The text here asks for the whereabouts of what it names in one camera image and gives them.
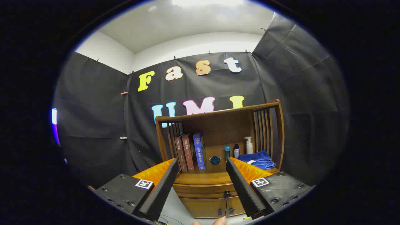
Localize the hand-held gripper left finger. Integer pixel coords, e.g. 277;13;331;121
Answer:
93;158;180;222

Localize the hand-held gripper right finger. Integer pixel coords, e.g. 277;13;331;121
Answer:
226;157;315;220

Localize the wooden cabinet door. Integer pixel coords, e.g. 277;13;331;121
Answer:
226;195;246;217
180;197;227;218

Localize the wooden countertop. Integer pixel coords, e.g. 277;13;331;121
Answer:
173;145;280;185

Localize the folded blue towel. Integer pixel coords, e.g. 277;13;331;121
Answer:
237;150;276;170

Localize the blue book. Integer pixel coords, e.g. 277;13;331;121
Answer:
192;132;207;170

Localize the wooden cabinet with shelf frame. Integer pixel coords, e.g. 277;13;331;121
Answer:
155;99;285;219

